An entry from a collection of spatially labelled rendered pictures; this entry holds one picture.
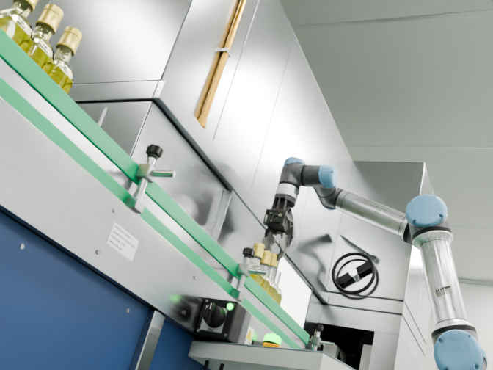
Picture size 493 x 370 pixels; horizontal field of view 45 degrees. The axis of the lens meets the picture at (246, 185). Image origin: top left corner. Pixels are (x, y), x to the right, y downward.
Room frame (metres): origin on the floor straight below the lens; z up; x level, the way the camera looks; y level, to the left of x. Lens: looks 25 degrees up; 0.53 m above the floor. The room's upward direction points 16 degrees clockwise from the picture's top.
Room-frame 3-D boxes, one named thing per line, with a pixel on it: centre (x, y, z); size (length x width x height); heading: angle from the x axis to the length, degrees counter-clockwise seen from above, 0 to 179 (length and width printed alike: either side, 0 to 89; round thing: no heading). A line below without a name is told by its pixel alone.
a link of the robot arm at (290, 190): (1.84, -0.14, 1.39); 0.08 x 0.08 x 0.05
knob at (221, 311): (1.22, -0.01, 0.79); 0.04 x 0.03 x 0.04; 60
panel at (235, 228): (2.17, -0.17, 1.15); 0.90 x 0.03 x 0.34; 150
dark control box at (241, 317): (1.27, -0.03, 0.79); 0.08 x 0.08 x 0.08; 60
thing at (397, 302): (3.00, -0.84, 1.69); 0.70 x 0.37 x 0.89; 150
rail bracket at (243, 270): (1.38, -0.07, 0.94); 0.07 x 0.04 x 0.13; 60
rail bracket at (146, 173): (0.98, 0.16, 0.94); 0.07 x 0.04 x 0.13; 60
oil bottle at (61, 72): (0.93, 0.38, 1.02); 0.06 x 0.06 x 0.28; 60
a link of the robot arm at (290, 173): (1.84, -0.14, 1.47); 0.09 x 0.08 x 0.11; 61
